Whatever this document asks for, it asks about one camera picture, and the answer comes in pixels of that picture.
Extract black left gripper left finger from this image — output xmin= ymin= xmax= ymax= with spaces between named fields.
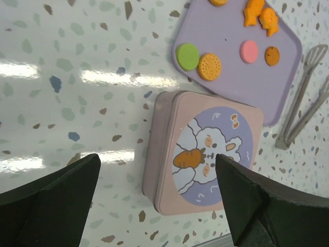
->
xmin=1 ymin=153 xmax=101 ymax=246

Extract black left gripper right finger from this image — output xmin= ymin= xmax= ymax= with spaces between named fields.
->
xmin=215 ymin=154 xmax=328 ymax=246

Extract silver tin lid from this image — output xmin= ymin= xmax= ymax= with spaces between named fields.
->
xmin=142 ymin=91 xmax=264 ymax=216

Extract metal serving tongs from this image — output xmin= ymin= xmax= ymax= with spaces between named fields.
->
xmin=275 ymin=44 xmax=328 ymax=150

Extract orange round cookie lower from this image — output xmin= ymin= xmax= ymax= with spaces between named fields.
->
xmin=197 ymin=53 xmax=222 ymax=81

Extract orange round cookie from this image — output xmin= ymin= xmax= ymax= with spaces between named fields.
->
xmin=209 ymin=0 xmax=228 ymax=7
xmin=197 ymin=53 xmax=222 ymax=81

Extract brown chip cookie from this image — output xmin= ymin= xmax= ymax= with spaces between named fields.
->
xmin=265 ymin=46 xmax=280 ymax=66

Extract pink round cookie upper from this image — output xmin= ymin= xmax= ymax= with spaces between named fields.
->
xmin=240 ymin=40 xmax=259 ymax=64

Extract green round cookie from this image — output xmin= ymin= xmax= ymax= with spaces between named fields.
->
xmin=175 ymin=43 xmax=200 ymax=71

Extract lilac plastic tray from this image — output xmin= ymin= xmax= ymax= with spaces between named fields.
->
xmin=172 ymin=1 xmax=303 ymax=126

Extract orange fish cookie top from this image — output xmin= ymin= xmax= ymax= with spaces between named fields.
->
xmin=244 ymin=0 xmax=265 ymax=27

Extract orange round cookie top left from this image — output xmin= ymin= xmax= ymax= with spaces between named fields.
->
xmin=209 ymin=0 xmax=228 ymax=7

